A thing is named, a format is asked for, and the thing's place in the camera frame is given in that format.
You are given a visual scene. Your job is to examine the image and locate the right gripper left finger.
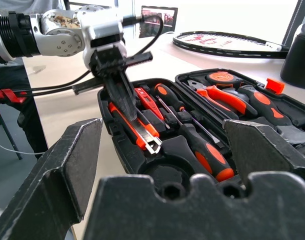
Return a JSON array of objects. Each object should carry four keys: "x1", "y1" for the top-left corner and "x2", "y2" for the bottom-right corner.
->
[{"x1": 0, "y1": 117, "x2": 104, "y2": 240}]

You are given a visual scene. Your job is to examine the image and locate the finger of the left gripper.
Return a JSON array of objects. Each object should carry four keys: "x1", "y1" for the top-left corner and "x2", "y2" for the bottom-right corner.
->
[
  {"x1": 104, "y1": 74, "x2": 133, "y2": 121},
  {"x1": 119, "y1": 71, "x2": 139, "y2": 120}
]

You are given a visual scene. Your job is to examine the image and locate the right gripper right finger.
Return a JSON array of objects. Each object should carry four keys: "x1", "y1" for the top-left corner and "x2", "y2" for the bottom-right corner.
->
[{"x1": 222, "y1": 118, "x2": 305, "y2": 188}]

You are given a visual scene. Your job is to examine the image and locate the orange voltage tester pen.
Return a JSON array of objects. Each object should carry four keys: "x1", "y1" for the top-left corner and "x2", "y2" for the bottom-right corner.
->
[{"x1": 134, "y1": 87, "x2": 166, "y2": 121}]

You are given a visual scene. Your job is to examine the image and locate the orange black utility knife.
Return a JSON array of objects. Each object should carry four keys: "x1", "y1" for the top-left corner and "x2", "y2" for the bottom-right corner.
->
[{"x1": 107, "y1": 100, "x2": 164, "y2": 155}]

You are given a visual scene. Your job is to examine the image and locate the long orange black screwdriver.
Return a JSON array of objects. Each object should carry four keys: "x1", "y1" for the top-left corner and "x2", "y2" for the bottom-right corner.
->
[{"x1": 154, "y1": 83, "x2": 223, "y2": 146}]

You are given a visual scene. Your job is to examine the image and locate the short orange black screwdriver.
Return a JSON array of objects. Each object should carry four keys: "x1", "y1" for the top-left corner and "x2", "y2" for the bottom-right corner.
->
[{"x1": 155, "y1": 95, "x2": 236, "y2": 183}]

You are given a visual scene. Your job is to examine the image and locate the black tool case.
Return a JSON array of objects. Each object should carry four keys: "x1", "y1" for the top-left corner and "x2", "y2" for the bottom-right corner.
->
[{"x1": 97, "y1": 67, "x2": 305, "y2": 198}]

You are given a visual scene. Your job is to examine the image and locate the claw hammer with orange grip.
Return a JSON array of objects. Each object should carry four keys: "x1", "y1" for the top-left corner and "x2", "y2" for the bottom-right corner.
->
[{"x1": 238, "y1": 84, "x2": 305, "y2": 149}]

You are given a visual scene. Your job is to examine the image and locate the open laptop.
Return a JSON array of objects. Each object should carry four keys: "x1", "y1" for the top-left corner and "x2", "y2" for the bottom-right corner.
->
[{"x1": 138, "y1": 5, "x2": 179, "y2": 39}]

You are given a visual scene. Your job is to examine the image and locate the orange black tape measure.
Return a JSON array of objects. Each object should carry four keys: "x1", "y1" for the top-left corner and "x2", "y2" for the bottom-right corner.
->
[{"x1": 205, "y1": 70, "x2": 245, "y2": 87}]

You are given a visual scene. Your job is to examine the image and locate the black padded bag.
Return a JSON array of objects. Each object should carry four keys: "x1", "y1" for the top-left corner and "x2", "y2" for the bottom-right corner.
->
[{"x1": 279, "y1": 23, "x2": 305, "y2": 89}]

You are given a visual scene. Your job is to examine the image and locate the red and black stand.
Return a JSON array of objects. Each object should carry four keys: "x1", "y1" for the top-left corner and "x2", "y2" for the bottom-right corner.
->
[{"x1": 0, "y1": 88, "x2": 28, "y2": 161}]

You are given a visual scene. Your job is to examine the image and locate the black tennis racket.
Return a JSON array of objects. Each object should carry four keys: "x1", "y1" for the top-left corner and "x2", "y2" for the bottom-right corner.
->
[{"x1": 172, "y1": 30, "x2": 291, "y2": 60}]

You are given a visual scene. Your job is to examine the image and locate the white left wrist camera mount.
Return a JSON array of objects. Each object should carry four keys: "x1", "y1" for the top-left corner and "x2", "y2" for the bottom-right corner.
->
[{"x1": 81, "y1": 14, "x2": 128, "y2": 74}]

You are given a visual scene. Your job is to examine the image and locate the white thin cable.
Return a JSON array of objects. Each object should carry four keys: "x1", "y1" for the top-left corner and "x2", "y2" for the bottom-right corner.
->
[{"x1": 0, "y1": 138, "x2": 46, "y2": 156}]

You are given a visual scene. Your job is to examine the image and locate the orange handled pliers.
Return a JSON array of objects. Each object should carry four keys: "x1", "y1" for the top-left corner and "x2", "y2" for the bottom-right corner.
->
[{"x1": 186, "y1": 79, "x2": 259, "y2": 120}]

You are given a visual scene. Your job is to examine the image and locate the dark window frame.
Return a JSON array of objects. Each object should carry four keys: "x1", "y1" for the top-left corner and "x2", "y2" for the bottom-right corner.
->
[{"x1": 281, "y1": 0, "x2": 305, "y2": 48}]

